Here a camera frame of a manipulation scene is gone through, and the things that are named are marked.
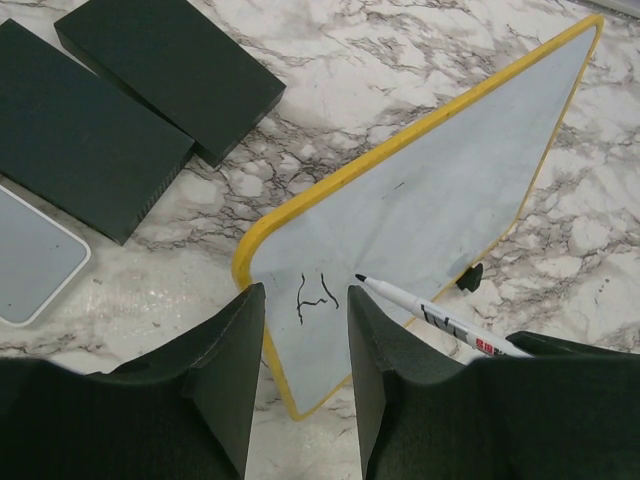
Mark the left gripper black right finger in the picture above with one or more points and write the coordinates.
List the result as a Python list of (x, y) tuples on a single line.
[(423, 415)]

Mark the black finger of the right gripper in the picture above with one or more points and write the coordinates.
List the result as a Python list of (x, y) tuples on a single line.
[(543, 345)]

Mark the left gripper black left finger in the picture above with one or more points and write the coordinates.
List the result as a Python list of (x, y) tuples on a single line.
[(181, 411)]

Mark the black marker pen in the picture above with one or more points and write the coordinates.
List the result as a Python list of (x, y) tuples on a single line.
[(464, 331)]

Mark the yellow framed whiteboard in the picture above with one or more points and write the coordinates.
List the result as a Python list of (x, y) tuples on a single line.
[(417, 211)]

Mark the grey white eraser block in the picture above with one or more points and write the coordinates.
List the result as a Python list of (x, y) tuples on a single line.
[(40, 259)]

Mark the black rectangular pad lower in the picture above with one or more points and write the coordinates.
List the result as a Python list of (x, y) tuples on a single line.
[(79, 143)]

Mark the black rectangular pad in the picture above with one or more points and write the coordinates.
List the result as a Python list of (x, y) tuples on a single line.
[(172, 59), (79, 143)]

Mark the black rectangular pad upper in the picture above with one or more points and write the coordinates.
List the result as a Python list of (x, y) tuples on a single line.
[(172, 59)]

